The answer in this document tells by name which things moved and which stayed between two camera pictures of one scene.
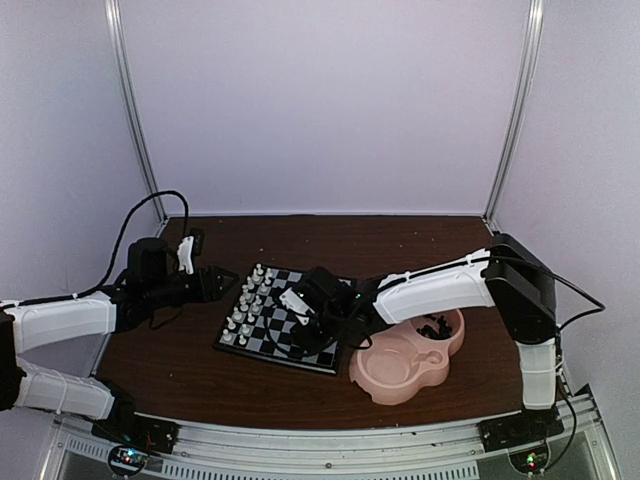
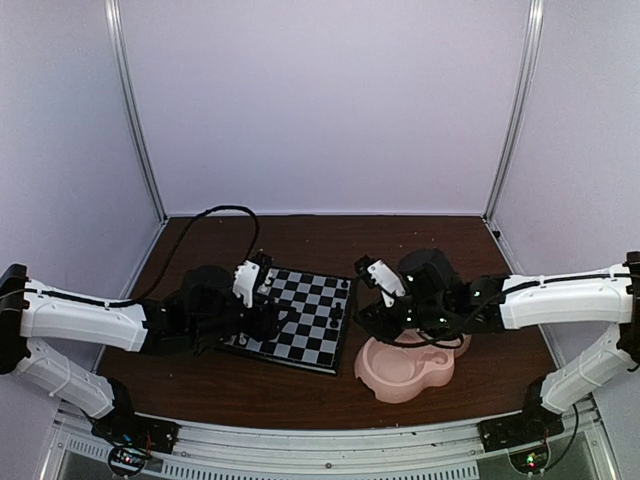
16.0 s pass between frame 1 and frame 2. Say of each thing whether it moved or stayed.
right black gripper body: moved
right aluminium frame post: stayed
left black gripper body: moved
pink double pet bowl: stayed
